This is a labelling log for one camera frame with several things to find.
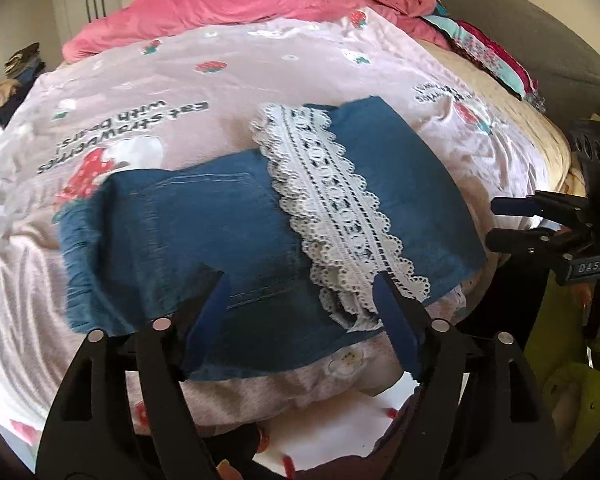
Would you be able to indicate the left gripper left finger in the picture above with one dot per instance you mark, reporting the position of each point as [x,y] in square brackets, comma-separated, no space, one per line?
[120,411]

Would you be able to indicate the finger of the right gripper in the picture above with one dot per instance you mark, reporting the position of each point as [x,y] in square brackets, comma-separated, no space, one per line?
[540,243]
[547,205]

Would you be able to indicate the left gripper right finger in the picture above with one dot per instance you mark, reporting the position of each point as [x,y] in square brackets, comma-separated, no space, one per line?
[478,412]

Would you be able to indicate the blue denim pants lace hem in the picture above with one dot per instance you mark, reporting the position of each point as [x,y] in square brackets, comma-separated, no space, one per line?
[297,228]

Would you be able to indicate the person right hand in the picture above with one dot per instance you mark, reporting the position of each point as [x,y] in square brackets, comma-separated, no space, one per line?
[582,295]

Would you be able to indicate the person left hand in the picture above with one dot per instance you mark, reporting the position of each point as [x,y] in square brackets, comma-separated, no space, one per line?
[227,472]

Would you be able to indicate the beige bed sheet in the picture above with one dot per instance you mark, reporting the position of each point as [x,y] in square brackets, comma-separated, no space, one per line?
[547,138]

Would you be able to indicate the olive green jacket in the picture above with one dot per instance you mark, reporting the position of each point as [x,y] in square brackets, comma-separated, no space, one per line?
[567,369]

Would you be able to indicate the grey upholstered headboard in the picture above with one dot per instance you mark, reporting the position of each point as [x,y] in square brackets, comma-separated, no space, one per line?
[565,66]

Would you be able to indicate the floral teal red pillow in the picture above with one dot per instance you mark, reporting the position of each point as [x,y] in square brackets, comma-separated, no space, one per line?
[469,41]

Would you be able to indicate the hot pink comforter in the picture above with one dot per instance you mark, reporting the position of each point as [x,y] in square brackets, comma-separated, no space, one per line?
[151,19]

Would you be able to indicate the pink strawberry print quilt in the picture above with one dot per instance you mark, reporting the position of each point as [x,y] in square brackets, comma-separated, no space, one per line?
[192,98]

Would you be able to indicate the clothes pile on chair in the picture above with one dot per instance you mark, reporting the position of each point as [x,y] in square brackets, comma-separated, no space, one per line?
[21,71]

